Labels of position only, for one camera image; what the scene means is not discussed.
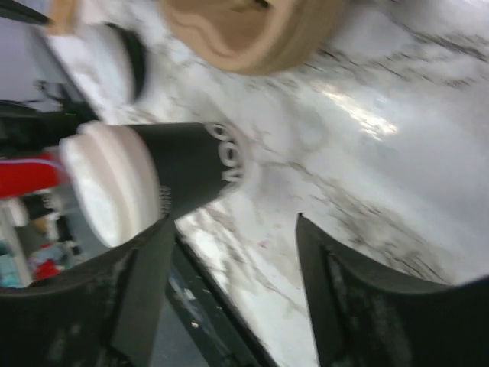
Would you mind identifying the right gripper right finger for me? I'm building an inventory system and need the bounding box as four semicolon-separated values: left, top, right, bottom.
296;215;488;366

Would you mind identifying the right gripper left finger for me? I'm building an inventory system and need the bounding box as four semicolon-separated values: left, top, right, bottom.
1;218;175;366

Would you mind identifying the white plastic cup lid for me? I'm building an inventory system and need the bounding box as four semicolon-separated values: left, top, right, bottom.
58;122;161;248

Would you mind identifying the black paper coffee cup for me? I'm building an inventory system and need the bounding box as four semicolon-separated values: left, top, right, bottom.
131;122;252;219

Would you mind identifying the stack of white lids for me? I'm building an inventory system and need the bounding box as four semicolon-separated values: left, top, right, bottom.
79;22;148;104

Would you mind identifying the brown pulp cup carrier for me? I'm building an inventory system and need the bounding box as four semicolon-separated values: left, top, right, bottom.
159;0;345;76

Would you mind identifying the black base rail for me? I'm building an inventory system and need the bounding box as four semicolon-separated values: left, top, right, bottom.
150;232;276;367

